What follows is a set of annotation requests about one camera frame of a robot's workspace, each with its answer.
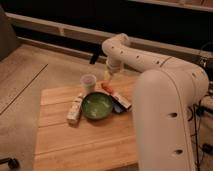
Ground black floor cables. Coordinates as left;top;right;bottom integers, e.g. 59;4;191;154
186;41;213;171

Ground grey chair corner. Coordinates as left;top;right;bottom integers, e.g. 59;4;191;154
0;5;20;61

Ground black caster wheel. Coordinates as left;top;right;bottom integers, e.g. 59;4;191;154
0;158;19;169

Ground green bowl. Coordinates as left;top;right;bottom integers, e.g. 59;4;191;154
81;92;113;120

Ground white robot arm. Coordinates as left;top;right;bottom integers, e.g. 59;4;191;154
102;33;209;171

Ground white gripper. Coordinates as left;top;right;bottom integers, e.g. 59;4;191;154
104;58;122;81

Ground translucent plastic cup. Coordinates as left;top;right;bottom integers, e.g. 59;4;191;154
80;74;96;94

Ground black bracket on floor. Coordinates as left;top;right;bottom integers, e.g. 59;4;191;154
89;51;101;64

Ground orange red pepper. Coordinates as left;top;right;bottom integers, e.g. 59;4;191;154
101;83;114;94

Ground white bottle lying down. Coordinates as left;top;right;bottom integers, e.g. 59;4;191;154
67;93;83;125

